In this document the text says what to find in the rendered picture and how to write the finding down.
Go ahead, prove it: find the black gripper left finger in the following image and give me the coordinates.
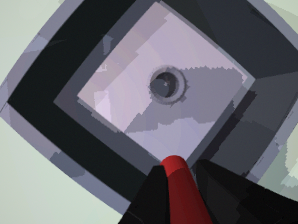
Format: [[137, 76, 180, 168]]
[[118, 165, 170, 224]]

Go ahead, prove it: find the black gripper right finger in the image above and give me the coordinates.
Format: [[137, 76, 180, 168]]
[[196, 160, 298, 224]]

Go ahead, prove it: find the dark grey open square box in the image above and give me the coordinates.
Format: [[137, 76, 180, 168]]
[[0, 0, 298, 216]]

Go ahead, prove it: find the pale grey square plate with center hole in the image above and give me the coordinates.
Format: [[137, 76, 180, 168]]
[[78, 2, 247, 161]]

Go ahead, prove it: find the red peg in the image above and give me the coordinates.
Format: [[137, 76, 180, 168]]
[[161, 155, 213, 224]]

